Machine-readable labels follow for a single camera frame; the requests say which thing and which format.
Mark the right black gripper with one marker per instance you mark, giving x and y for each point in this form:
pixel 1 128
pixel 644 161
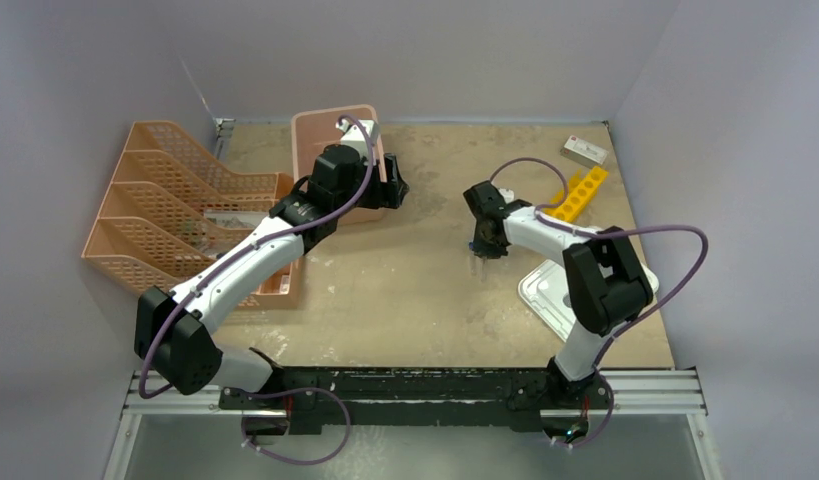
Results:
pixel 481 249

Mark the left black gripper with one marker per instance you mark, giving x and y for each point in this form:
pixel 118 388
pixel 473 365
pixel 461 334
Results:
pixel 385 194

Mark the white plastic tray lid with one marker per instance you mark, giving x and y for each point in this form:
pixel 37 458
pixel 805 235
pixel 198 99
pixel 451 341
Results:
pixel 544 291

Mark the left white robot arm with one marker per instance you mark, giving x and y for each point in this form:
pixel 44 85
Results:
pixel 174 327

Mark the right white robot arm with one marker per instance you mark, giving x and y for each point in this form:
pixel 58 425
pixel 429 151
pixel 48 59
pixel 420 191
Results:
pixel 606 282

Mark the pink plastic bin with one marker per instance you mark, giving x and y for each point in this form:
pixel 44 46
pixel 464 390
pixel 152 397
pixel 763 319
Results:
pixel 311 132

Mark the yellow test tube rack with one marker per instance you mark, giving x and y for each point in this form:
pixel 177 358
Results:
pixel 582 188

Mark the small white red box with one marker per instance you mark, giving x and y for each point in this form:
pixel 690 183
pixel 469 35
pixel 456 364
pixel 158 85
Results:
pixel 584 152

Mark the orange mesh file rack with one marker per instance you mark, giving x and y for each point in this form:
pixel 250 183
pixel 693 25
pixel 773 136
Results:
pixel 152 228

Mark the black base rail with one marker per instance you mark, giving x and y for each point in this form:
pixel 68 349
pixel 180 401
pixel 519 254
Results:
pixel 519 399

